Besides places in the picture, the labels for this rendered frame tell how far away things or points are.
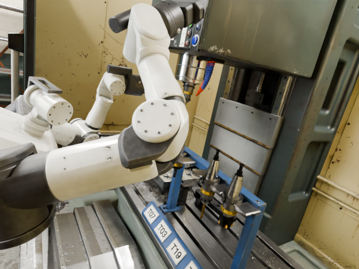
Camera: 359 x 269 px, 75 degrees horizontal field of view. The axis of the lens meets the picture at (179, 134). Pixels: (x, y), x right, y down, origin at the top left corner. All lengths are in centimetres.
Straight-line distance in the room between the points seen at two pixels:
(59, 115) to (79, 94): 141
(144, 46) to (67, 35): 152
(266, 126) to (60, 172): 112
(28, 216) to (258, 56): 85
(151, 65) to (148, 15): 12
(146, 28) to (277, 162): 106
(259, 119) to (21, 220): 119
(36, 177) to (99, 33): 169
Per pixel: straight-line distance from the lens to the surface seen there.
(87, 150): 40
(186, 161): 93
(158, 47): 50
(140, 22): 52
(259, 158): 139
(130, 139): 38
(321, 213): 171
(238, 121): 149
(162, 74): 46
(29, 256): 112
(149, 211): 109
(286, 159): 135
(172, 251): 95
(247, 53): 93
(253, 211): 73
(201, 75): 111
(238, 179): 72
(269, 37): 100
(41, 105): 63
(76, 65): 200
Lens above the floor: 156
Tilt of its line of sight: 16 degrees down
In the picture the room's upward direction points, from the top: 11 degrees clockwise
